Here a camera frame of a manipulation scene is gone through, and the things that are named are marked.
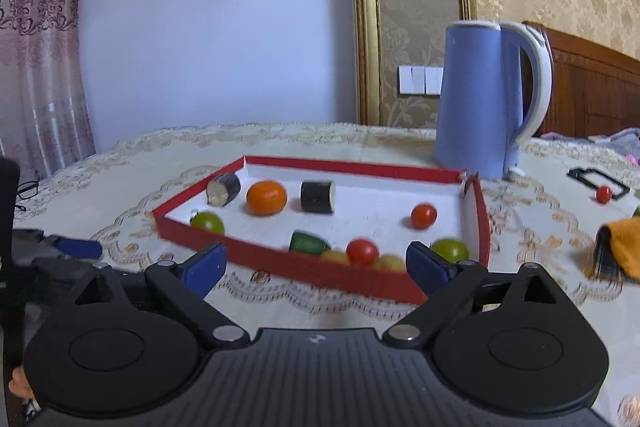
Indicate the gold framed wall panel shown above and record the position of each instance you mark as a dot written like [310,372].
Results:
[415,17]

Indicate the pink patterned curtain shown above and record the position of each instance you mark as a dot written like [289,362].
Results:
[40,57]

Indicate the wooden headboard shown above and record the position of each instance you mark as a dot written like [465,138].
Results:
[595,92]

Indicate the small red tomato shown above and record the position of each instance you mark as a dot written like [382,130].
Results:
[362,251]
[424,216]
[603,194]

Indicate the red cardboard box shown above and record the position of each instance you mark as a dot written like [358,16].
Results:
[380,202]

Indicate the dark ribbed object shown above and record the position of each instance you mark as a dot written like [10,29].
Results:
[602,254]

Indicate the black eggplant cylinder piece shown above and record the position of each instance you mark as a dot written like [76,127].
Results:
[318,196]

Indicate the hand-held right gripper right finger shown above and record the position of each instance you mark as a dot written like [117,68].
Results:
[425,266]

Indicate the black rectangular frame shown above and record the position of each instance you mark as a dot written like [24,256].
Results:
[582,174]

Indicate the dark eggplant piece cut end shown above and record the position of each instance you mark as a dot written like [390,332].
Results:
[224,190]

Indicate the green round tomato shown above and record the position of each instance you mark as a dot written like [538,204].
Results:
[450,250]
[207,222]

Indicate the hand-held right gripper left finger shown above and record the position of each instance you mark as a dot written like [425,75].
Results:
[207,269]

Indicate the white wall switch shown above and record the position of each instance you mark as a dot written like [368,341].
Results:
[420,80]

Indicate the blue electric kettle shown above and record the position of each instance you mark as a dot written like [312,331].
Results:
[470,102]

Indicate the orange cloth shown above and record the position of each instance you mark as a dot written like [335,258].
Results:
[627,249]

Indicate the cream embroidered tablecloth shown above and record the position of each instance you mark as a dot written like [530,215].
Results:
[540,227]

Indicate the black eyeglasses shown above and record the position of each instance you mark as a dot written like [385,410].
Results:
[27,190]

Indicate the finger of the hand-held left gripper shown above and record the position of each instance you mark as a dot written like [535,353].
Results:
[77,248]

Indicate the small yellow tomato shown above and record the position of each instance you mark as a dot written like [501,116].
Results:
[391,263]
[336,256]

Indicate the dark green cucumber piece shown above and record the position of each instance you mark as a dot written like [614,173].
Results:
[305,243]

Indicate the pile of clothes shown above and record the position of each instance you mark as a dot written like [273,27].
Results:
[615,142]

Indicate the orange tangerine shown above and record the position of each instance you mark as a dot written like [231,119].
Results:
[266,198]

